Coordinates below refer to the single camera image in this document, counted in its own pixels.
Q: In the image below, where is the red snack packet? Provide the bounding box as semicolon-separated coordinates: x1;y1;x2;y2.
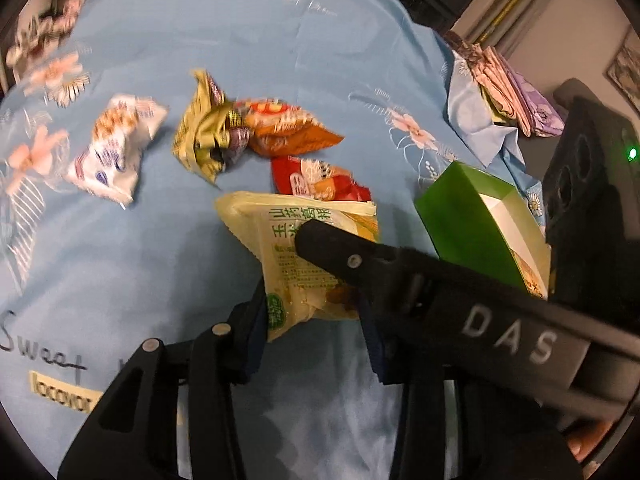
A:
270;155;373;204

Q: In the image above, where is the beige curtain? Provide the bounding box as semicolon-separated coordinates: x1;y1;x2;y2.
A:
450;0;608;56

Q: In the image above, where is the orange snack packet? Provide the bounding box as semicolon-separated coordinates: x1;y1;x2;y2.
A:
227;99;346;157

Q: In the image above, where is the person's right hand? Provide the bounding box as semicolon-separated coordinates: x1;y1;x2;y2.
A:
569;429;619;467

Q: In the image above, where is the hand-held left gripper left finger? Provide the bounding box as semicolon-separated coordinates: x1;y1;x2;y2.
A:
56;280;271;480

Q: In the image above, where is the white and blue snack packet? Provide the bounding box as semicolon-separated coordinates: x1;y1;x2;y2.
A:
67;92;170;208

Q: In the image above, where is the blue pillowcase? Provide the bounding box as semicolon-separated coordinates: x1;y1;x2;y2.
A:
442;45;546;181

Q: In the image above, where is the white floral cloth bundle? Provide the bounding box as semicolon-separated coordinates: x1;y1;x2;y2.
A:
5;0;83;83

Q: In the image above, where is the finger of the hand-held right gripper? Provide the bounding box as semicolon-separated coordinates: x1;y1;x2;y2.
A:
294;218;443;323

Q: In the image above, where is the green cardboard box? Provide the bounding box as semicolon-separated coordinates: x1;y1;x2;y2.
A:
414;160;553;301

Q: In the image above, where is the pale yellow green-label packet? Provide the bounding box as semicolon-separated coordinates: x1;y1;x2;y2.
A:
214;190;382;343

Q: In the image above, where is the framed wall picture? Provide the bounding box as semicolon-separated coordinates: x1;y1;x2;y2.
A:
606;25;640;106

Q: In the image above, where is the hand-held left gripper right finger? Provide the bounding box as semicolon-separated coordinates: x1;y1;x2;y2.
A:
356;299;585;480

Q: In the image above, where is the pile of folded clothes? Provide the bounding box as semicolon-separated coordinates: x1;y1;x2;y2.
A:
442;30;568;138

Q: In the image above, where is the green snack packet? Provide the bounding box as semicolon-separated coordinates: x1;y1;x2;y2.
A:
171;69;251;191

